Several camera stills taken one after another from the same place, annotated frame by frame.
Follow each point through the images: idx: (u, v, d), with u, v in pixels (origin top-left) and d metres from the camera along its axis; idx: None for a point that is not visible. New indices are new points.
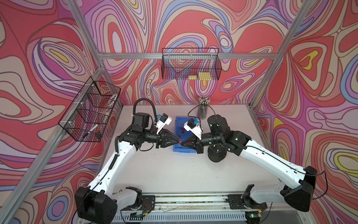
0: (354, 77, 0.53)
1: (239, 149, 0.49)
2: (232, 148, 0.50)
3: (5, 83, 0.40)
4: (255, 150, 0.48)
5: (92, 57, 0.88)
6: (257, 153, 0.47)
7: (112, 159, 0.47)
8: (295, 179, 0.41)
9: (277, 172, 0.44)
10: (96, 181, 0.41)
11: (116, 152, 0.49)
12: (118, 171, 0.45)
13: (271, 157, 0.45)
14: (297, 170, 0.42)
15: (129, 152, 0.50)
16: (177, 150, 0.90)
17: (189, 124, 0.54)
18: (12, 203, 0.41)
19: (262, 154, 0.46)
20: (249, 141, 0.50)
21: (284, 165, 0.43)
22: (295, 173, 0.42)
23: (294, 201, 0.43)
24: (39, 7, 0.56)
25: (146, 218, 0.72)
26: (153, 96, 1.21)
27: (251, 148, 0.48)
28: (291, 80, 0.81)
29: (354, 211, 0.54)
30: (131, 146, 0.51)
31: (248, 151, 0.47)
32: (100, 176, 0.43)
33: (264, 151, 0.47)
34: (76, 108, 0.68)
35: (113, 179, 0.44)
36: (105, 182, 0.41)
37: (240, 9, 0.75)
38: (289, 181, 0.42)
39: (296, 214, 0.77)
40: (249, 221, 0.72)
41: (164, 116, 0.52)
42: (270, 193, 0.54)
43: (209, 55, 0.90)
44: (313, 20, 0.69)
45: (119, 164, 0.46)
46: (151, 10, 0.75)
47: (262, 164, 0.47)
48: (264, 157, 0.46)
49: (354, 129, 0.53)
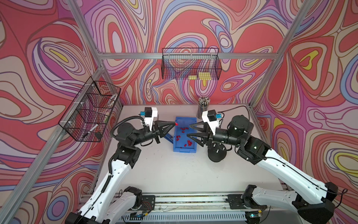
0: (354, 77, 0.53)
1: (257, 159, 0.45)
2: (251, 158, 0.46)
3: (5, 83, 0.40)
4: (275, 162, 0.44)
5: (92, 57, 0.88)
6: (278, 164, 0.44)
7: (105, 181, 0.45)
8: (318, 197, 0.39)
9: (296, 186, 0.42)
10: (87, 206, 0.40)
11: (110, 173, 0.47)
12: (110, 193, 0.44)
13: (292, 170, 0.43)
14: (319, 187, 0.40)
15: (124, 171, 0.49)
16: (177, 150, 0.90)
17: (208, 116, 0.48)
18: (11, 204, 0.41)
19: (283, 166, 0.43)
20: (268, 151, 0.46)
21: (306, 180, 0.41)
22: (317, 190, 0.40)
23: (308, 215, 0.42)
24: (39, 7, 0.56)
25: (146, 218, 0.72)
26: (153, 96, 1.21)
27: (272, 159, 0.45)
28: (291, 80, 0.82)
29: (354, 211, 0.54)
30: (125, 165, 0.49)
31: (269, 163, 0.44)
32: (92, 200, 0.41)
33: (285, 163, 0.44)
34: (76, 108, 0.68)
35: (106, 202, 0.43)
36: (96, 207, 0.40)
37: (240, 9, 0.75)
38: (310, 197, 0.40)
39: (296, 214, 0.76)
40: (249, 221, 0.72)
41: (147, 110, 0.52)
42: (278, 200, 0.53)
43: (209, 55, 0.90)
44: (313, 20, 0.69)
45: (111, 187, 0.44)
46: (151, 10, 0.75)
47: (279, 176, 0.44)
48: (284, 171, 0.43)
49: (354, 129, 0.53)
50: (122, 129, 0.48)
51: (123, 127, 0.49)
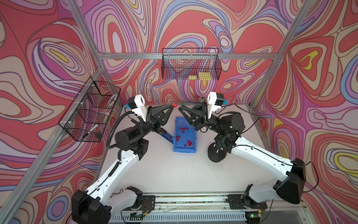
0: (354, 77, 0.53)
1: (230, 147, 0.51)
2: (225, 147, 0.52)
3: (5, 83, 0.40)
4: (244, 146, 0.50)
5: (92, 57, 0.88)
6: (246, 149, 0.49)
7: (113, 166, 0.47)
8: (283, 171, 0.42)
9: (266, 166, 0.46)
10: (94, 187, 0.42)
11: (119, 160, 0.49)
12: (116, 178, 0.45)
13: (259, 152, 0.47)
14: (284, 163, 0.44)
15: (132, 161, 0.50)
16: (177, 150, 0.90)
17: (217, 100, 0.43)
18: (12, 203, 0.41)
19: (251, 149, 0.48)
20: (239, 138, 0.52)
21: (271, 159, 0.45)
22: (283, 165, 0.43)
23: (285, 194, 0.44)
24: (39, 7, 0.56)
25: (146, 218, 0.72)
26: (153, 96, 1.21)
27: (241, 144, 0.50)
28: (291, 80, 0.81)
29: (355, 212, 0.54)
30: (134, 155, 0.51)
31: (238, 148, 0.50)
32: (99, 182, 0.43)
33: (252, 146, 0.49)
34: (76, 108, 0.68)
35: (112, 187, 0.44)
36: (102, 189, 0.41)
37: (240, 10, 0.75)
38: (278, 174, 0.43)
39: (296, 214, 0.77)
40: (249, 221, 0.72)
41: (129, 101, 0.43)
42: (265, 190, 0.55)
43: (209, 55, 0.90)
44: (313, 20, 0.69)
45: (118, 172, 0.46)
46: (151, 10, 0.75)
47: (253, 160, 0.48)
48: (252, 152, 0.48)
49: (354, 129, 0.53)
50: (120, 140, 0.44)
51: (120, 138, 0.44)
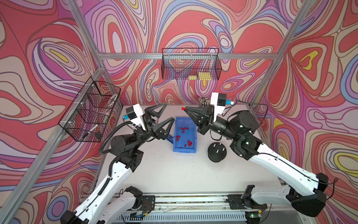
0: (353, 77, 0.53)
1: (250, 153, 0.45)
2: (244, 154, 0.46)
3: (4, 83, 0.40)
4: (267, 156, 0.44)
5: (92, 57, 0.88)
6: (270, 159, 0.44)
7: (103, 183, 0.45)
8: (310, 188, 0.39)
9: (290, 180, 0.42)
10: (82, 207, 0.40)
11: (109, 176, 0.46)
12: (107, 196, 0.43)
13: (284, 164, 0.43)
14: (311, 178, 0.41)
15: (124, 175, 0.48)
16: (177, 150, 0.90)
17: (218, 99, 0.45)
18: (12, 204, 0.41)
19: (275, 160, 0.43)
20: (260, 146, 0.46)
21: (297, 172, 0.41)
22: (309, 181, 0.40)
23: (302, 206, 0.42)
24: (39, 8, 0.56)
25: (146, 218, 0.72)
26: (153, 96, 1.21)
27: (263, 154, 0.44)
28: (291, 80, 0.82)
29: (354, 211, 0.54)
30: (126, 169, 0.48)
31: (261, 157, 0.44)
32: (88, 201, 0.41)
33: (276, 157, 0.44)
34: (76, 108, 0.68)
35: (101, 206, 0.42)
36: (91, 210, 0.40)
37: (240, 10, 0.75)
38: (302, 189, 0.40)
39: (296, 214, 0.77)
40: (249, 221, 0.72)
41: (128, 111, 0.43)
42: (273, 196, 0.54)
43: (209, 55, 0.90)
44: (313, 20, 0.69)
45: (108, 190, 0.44)
46: (151, 10, 0.75)
47: (273, 171, 0.44)
48: (277, 164, 0.43)
49: (354, 129, 0.53)
50: (115, 145, 0.43)
51: (116, 142, 0.43)
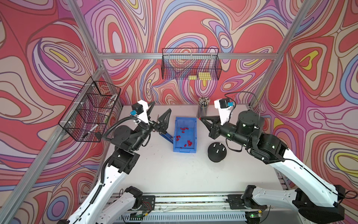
0: (353, 77, 0.53)
1: (275, 157, 0.39)
2: (268, 157, 0.40)
3: (5, 83, 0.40)
4: (293, 164, 0.39)
5: (92, 57, 0.88)
6: (295, 168, 0.39)
7: (95, 190, 0.42)
8: (331, 202, 0.37)
9: (308, 189, 0.40)
10: (75, 216, 0.39)
11: (101, 183, 0.43)
12: (100, 203, 0.41)
13: (308, 173, 0.39)
14: (332, 191, 0.38)
15: (118, 179, 0.45)
16: (177, 150, 0.90)
17: (221, 101, 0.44)
18: (11, 204, 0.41)
19: (300, 169, 0.39)
20: (285, 151, 0.41)
21: (320, 183, 0.38)
22: (330, 194, 0.38)
23: (311, 214, 0.42)
24: (39, 8, 0.56)
25: (146, 218, 0.72)
26: (153, 96, 1.21)
27: (290, 161, 0.39)
28: (291, 80, 0.82)
29: (354, 211, 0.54)
30: (119, 173, 0.45)
31: (287, 165, 0.39)
32: (80, 209, 0.40)
33: (302, 165, 0.40)
34: (76, 108, 0.68)
35: (95, 213, 0.40)
36: (84, 219, 0.38)
37: (240, 10, 0.75)
38: (320, 200, 0.39)
39: (296, 214, 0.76)
40: (249, 221, 0.72)
41: (136, 106, 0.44)
42: (277, 199, 0.54)
43: (209, 55, 0.90)
44: (313, 20, 0.69)
45: (101, 198, 0.41)
46: (151, 10, 0.75)
47: (291, 178, 0.41)
48: (301, 173, 0.39)
49: (354, 129, 0.53)
50: (119, 133, 0.43)
51: (120, 132, 0.43)
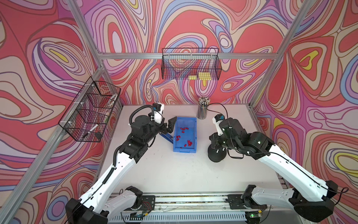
0: (353, 76, 0.53)
1: (259, 152, 0.43)
2: (252, 152, 0.44)
3: (4, 83, 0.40)
4: (278, 158, 0.42)
5: (92, 57, 0.88)
6: (280, 161, 0.42)
7: (107, 172, 0.45)
8: (319, 195, 0.38)
9: (297, 184, 0.41)
10: (87, 195, 0.40)
11: (113, 165, 0.47)
12: (112, 186, 0.44)
13: (295, 167, 0.41)
14: (321, 185, 0.39)
15: (127, 165, 0.48)
16: (177, 150, 0.90)
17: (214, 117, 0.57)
18: (11, 204, 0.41)
19: (286, 163, 0.42)
20: (271, 146, 0.44)
21: (307, 177, 0.40)
22: (319, 188, 0.39)
23: (305, 211, 0.42)
24: (39, 8, 0.56)
25: (146, 218, 0.72)
26: (153, 96, 1.21)
27: (275, 155, 0.43)
28: (291, 80, 0.81)
29: (354, 211, 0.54)
30: (130, 159, 0.48)
31: (271, 158, 0.42)
32: (93, 189, 0.42)
33: (288, 159, 0.42)
34: (76, 108, 0.68)
35: (106, 194, 0.42)
36: (96, 198, 0.40)
37: (240, 9, 0.75)
38: (309, 194, 0.40)
39: (296, 214, 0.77)
40: (249, 221, 0.72)
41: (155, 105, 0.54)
42: (275, 198, 0.54)
43: (209, 55, 0.90)
44: (313, 20, 0.69)
45: (113, 179, 0.44)
46: (151, 10, 0.75)
47: (281, 173, 0.43)
48: (288, 167, 0.41)
49: (354, 129, 0.53)
50: (140, 120, 0.51)
51: (141, 119, 0.52)
